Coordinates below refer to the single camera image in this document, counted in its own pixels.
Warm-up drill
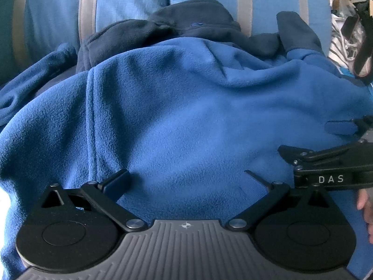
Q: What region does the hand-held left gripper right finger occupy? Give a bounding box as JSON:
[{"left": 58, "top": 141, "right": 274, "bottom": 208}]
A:
[{"left": 226, "top": 170, "right": 335, "bottom": 232}]

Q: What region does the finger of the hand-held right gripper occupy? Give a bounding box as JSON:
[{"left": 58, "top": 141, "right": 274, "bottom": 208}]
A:
[
  {"left": 324, "top": 116, "right": 373, "bottom": 136},
  {"left": 277, "top": 139, "right": 373, "bottom": 166}
]

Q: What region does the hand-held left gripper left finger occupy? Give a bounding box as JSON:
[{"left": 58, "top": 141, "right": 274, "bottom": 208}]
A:
[{"left": 39, "top": 168, "right": 147, "bottom": 232}]

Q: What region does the blue fleece jacket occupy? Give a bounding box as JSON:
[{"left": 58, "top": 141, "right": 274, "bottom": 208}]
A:
[{"left": 0, "top": 0, "right": 373, "bottom": 280}]

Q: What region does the pile of clothes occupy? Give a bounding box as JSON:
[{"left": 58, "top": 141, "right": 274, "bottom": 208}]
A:
[{"left": 342, "top": 1, "right": 373, "bottom": 78}]

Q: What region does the person's right hand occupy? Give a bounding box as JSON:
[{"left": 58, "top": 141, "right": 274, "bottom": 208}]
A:
[{"left": 357, "top": 188, "right": 373, "bottom": 243}]

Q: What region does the white striped cloth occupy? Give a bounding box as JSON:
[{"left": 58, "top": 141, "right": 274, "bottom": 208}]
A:
[{"left": 329, "top": 12, "right": 368, "bottom": 71}]

